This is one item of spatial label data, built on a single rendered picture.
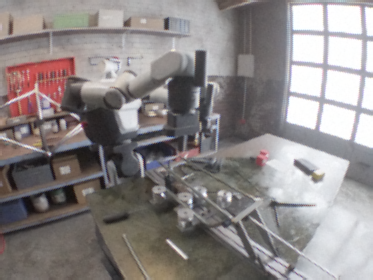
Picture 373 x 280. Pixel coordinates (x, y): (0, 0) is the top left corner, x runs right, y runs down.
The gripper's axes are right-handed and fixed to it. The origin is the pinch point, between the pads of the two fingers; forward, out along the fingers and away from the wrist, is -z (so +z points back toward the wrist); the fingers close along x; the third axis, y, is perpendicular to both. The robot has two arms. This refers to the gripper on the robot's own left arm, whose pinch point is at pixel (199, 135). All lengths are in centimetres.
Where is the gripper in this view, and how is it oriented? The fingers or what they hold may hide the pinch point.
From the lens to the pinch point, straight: 96.4
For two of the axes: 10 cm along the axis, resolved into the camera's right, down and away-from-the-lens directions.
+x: -8.8, -2.6, 3.9
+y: -4.6, 3.0, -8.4
